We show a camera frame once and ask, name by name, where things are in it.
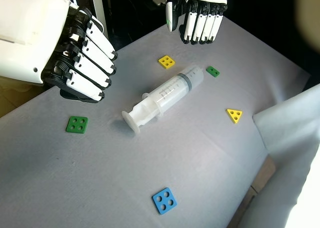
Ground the large translucent plastic syringe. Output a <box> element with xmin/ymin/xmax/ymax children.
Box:
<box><xmin>121</xmin><ymin>65</ymin><xmax>206</xmax><ymax>135</ymax></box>

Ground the small green two-hole block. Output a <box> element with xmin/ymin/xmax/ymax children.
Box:
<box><xmin>205</xmin><ymin>66</ymin><xmax>221</xmax><ymax>78</ymax></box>

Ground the yellow square four-hole block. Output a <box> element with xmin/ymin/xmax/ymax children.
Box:
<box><xmin>157</xmin><ymin>55</ymin><xmax>176</xmax><ymax>70</ymax></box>

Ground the blurry beige rounded edge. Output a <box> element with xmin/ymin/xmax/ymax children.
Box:
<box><xmin>293</xmin><ymin>0</ymin><xmax>320</xmax><ymax>51</ymax></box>

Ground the green square four-hole block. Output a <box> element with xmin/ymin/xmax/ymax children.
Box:
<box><xmin>65</xmin><ymin>116</ymin><xmax>89</xmax><ymax>134</ymax></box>

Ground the yellow triangle three-hole block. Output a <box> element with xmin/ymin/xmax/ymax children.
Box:
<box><xmin>226</xmin><ymin>108</ymin><xmax>244</xmax><ymax>124</ymax></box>

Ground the pale fabric sheet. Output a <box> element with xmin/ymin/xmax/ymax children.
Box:
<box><xmin>239</xmin><ymin>84</ymin><xmax>320</xmax><ymax>228</ymax></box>

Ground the grey table cloth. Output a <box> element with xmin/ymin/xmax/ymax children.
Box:
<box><xmin>0</xmin><ymin>14</ymin><xmax>312</xmax><ymax>228</ymax></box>

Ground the blue square four-hole block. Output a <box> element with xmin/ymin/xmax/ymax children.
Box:
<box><xmin>151</xmin><ymin>187</ymin><xmax>180</xmax><ymax>215</ymax></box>

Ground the white frame post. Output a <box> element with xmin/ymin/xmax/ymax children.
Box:
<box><xmin>89</xmin><ymin>0</ymin><xmax>110</xmax><ymax>38</ymax></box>

